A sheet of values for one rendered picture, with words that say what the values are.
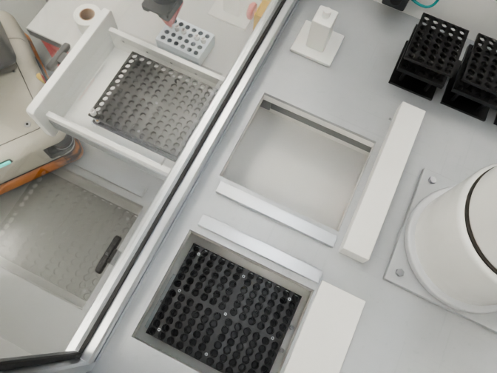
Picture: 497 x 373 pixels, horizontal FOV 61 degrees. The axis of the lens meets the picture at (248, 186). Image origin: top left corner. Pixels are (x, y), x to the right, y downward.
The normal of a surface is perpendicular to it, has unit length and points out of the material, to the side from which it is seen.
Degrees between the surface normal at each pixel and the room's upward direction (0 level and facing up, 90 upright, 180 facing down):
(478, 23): 90
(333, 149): 0
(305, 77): 0
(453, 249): 90
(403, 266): 0
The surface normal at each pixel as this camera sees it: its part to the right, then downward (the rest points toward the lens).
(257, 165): 0.04, -0.33
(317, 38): -0.44, 0.84
